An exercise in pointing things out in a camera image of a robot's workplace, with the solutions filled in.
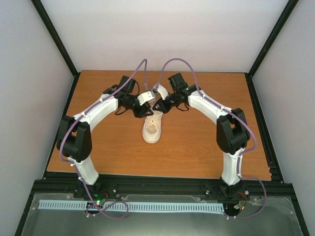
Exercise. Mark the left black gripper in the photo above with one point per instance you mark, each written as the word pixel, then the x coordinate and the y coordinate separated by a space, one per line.
pixel 141 113

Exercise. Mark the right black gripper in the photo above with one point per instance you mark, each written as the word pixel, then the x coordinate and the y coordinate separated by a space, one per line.
pixel 164 108

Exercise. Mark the white sneaker shoe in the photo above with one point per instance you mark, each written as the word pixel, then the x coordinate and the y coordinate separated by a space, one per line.
pixel 148 137

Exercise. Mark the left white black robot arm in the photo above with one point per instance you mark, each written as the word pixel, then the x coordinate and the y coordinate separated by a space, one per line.
pixel 74 138

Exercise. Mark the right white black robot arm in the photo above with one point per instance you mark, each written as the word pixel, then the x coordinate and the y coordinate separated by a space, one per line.
pixel 231 132

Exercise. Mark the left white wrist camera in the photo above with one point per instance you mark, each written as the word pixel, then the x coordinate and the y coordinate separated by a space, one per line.
pixel 145 97

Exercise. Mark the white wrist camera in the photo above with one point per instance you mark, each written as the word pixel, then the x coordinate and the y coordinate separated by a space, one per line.
pixel 160 90
pixel 145 97

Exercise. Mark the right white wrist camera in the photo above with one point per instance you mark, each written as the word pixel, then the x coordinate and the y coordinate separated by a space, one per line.
pixel 160 90

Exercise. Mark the light blue slotted cable duct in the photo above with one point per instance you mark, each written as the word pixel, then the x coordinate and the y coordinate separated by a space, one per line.
pixel 139 207

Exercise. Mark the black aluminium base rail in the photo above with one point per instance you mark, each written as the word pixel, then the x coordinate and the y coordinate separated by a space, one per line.
pixel 115 186

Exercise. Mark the left black frame post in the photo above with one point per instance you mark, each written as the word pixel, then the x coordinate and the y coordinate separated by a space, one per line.
pixel 54 35

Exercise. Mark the black frame post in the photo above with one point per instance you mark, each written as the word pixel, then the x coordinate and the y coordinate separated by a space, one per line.
pixel 280 23
pixel 54 35

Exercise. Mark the right black frame post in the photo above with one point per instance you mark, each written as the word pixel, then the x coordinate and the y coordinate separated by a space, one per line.
pixel 280 23

